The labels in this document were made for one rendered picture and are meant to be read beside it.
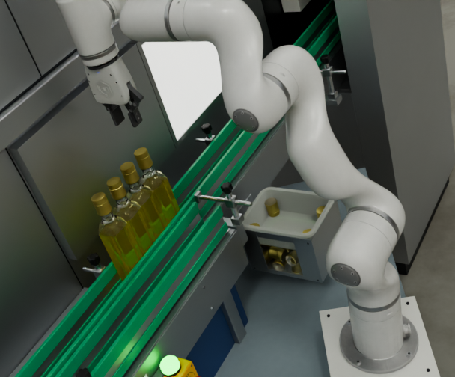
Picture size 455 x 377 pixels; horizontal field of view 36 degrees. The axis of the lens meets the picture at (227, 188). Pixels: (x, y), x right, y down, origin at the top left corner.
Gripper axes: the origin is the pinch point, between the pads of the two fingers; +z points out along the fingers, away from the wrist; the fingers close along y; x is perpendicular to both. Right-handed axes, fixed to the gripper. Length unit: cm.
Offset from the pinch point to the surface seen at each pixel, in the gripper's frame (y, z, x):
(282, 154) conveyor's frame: 5, 47, 49
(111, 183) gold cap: 0.5, 9.8, -12.9
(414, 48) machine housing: 20, 54, 128
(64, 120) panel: -11.7, -3.3, -7.8
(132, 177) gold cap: 1.3, 12.5, -7.1
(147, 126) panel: -12.3, 15.2, 16.7
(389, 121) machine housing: 21, 65, 95
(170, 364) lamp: 21, 41, -35
